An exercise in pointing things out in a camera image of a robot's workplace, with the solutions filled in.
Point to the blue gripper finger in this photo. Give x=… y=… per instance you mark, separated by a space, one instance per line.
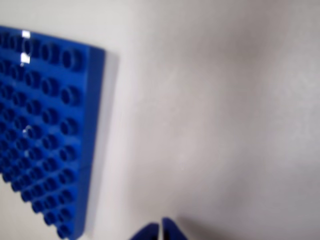
x=151 y=233
x=171 y=231

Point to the white foam board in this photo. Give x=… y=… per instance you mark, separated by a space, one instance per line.
x=212 y=125

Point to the blue 8x8 studded baseplate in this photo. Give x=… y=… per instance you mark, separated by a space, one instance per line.
x=50 y=125

